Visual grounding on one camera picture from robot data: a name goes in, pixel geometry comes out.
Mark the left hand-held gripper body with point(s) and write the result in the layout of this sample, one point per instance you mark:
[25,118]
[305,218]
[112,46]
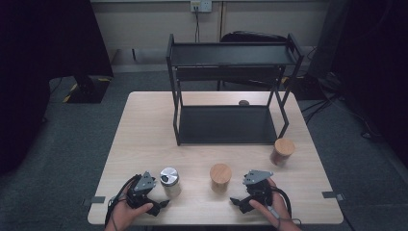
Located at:
[138,195]

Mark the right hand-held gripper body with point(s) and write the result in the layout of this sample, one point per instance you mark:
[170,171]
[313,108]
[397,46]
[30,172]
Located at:
[259,191]

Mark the metal-lid glass jar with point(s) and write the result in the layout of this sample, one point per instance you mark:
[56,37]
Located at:
[170,181]

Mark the black metal two-tier rack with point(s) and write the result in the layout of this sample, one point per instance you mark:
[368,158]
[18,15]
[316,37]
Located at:
[224,125]

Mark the person's left hand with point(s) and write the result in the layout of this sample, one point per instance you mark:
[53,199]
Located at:
[120,213]

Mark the person's right hand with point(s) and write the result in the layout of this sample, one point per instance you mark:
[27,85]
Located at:
[279,208]

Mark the wooden cup centre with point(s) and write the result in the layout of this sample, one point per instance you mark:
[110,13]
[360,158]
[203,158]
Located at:
[220,174]

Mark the grey tape strip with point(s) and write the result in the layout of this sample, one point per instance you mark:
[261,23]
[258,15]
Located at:
[332,195]
[94,200]

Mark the wooden-lid jar with red contents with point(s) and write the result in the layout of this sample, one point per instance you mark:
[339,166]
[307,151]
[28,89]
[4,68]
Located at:
[284,148]

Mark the small dark round object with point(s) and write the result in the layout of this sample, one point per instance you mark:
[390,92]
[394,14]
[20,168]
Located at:
[243,103]

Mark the black stand base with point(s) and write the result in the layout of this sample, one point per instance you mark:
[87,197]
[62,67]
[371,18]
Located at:
[86,91]

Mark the black chair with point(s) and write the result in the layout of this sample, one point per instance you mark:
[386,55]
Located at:
[250,36]

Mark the dark curtain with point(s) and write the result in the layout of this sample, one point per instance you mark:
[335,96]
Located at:
[38,64]
[378,64]

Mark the white wall socket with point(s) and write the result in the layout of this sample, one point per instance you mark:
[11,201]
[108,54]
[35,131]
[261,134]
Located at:
[205,5]

